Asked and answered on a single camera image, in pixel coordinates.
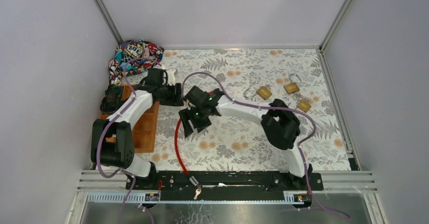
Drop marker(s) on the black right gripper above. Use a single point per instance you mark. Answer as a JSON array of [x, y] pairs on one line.
[[188, 129]]

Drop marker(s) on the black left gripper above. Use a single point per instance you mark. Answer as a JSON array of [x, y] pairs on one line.
[[175, 95]]

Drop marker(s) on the brass padlock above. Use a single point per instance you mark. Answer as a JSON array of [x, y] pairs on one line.
[[264, 91], [292, 87], [304, 106]]

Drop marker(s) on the silver keys of cable lock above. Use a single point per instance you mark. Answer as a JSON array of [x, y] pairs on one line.
[[197, 192]]

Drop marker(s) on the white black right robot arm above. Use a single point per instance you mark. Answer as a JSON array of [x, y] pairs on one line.
[[280, 124]]

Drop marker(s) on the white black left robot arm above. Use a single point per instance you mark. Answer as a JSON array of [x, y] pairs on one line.
[[112, 148]]

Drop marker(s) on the orange wooden compartment tray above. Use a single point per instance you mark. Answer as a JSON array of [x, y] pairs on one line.
[[144, 131]]

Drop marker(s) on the colourful comic print cloth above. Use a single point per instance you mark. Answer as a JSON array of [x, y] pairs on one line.
[[133, 57]]

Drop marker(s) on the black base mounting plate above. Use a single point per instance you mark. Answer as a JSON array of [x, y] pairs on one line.
[[222, 185]]

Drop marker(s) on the floral patterned table mat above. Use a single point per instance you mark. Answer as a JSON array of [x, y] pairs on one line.
[[235, 138]]

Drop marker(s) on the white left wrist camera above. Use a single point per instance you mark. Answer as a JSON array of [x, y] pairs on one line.
[[169, 76]]

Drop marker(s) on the aluminium frame rail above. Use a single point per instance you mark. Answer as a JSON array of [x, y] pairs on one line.
[[103, 10]]

